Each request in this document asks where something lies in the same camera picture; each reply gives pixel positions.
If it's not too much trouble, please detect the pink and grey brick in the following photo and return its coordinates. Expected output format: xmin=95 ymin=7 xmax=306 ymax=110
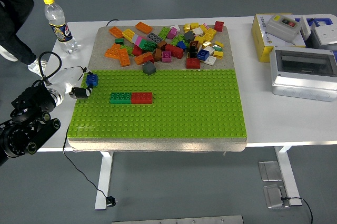
xmin=131 ymin=34 xmax=145 ymax=47

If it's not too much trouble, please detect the lime green studded baseplate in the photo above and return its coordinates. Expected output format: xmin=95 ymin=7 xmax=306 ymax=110
xmin=67 ymin=68 xmax=247 ymax=141

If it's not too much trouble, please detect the white enclosure with window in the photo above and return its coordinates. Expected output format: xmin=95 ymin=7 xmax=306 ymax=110
xmin=269 ymin=46 xmax=337 ymax=103

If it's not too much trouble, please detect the black plug with cord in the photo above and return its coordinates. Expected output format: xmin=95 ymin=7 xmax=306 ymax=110
xmin=62 ymin=125 xmax=118 ymax=207

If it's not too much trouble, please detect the long metal floor strip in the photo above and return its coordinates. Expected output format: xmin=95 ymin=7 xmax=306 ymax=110
xmin=112 ymin=215 xmax=244 ymax=224

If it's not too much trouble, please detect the grey push-button switch box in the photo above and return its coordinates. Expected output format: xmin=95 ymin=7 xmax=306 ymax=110
xmin=265 ymin=14 xmax=303 ymax=43

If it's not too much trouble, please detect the black toy brick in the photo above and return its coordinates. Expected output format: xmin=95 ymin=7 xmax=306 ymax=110
xmin=187 ymin=46 xmax=199 ymax=59

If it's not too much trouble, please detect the clear plastic bottle yellow cap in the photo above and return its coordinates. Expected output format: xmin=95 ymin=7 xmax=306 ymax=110
xmin=42 ymin=0 xmax=79 ymax=55

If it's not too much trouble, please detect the lime green toy brick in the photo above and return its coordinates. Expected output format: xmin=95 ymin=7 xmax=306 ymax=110
xmin=120 ymin=45 xmax=135 ymax=57
xmin=170 ymin=34 xmax=185 ymax=47
xmin=157 ymin=27 xmax=171 ymax=39

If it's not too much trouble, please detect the white plastic panel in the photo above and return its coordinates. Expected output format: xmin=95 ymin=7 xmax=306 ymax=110
xmin=300 ymin=15 xmax=316 ymax=40

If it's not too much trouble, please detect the orange long toy brick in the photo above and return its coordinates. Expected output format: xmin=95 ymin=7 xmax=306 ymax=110
xmin=134 ymin=52 xmax=155 ymax=66
xmin=104 ymin=43 xmax=122 ymax=60
xmin=135 ymin=21 xmax=154 ymax=35
xmin=117 ymin=48 xmax=131 ymax=67

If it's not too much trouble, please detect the black floor cable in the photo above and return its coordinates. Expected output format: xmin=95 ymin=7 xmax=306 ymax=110
xmin=280 ymin=196 xmax=314 ymax=224

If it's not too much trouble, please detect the dark green long brick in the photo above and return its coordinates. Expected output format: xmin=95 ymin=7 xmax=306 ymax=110
xmin=140 ymin=39 xmax=158 ymax=52

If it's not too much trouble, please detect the dark grey toy brick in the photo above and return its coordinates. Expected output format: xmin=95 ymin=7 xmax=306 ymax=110
xmin=183 ymin=30 xmax=196 ymax=43

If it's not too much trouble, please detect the green long toy brick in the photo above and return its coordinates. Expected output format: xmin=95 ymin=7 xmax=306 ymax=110
xmin=110 ymin=92 xmax=132 ymax=105

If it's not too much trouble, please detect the grey long toy brick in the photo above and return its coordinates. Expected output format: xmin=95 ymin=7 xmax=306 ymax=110
xmin=147 ymin=32 xmax=163 ymax=44

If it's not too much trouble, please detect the yellow cardboard box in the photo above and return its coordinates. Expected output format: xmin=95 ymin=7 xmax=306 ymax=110
xmin=251 ymin=13 xmax=308 ymax=64

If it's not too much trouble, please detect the grey sloped toy brick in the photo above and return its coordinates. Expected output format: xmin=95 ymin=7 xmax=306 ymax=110
xmin=142 ymin=60 xmax=157 ymax=76

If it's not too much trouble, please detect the metal floor plate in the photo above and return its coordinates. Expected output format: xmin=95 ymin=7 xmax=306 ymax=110
xmin=263 ymin=184 xmax=290 ymax=209
xmin=257 ymin=161 xmax=284 ymax=182

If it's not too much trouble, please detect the white wall socket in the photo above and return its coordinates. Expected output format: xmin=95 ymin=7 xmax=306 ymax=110
xmin=310 ymin=25 xmax=337 ymax=48

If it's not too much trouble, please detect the blue plastic box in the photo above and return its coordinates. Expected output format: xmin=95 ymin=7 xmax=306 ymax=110
xmin=294 ymin=16 xmax=334 ymax=29

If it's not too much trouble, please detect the white table leg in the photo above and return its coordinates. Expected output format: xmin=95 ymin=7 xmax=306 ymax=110
xmin=273 ymin=146 xmax=303 ymax=207
xmin=94 ymin=151 xmax=114 ymax=211

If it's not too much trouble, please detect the red long toy brick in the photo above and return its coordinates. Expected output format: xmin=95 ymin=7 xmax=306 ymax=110
xmin=164 ymin=44 xmax=184 ymax=60
xmin=131 ymin=92 xmax=153 ymax=105

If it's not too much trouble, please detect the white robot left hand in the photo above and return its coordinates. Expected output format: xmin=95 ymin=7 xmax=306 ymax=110
xmin=48 ymin=66 xmax=100 ymax=100

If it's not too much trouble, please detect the person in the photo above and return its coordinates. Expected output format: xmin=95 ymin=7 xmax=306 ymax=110
xmin=0 ymin=0 xmax=49 ymax=76

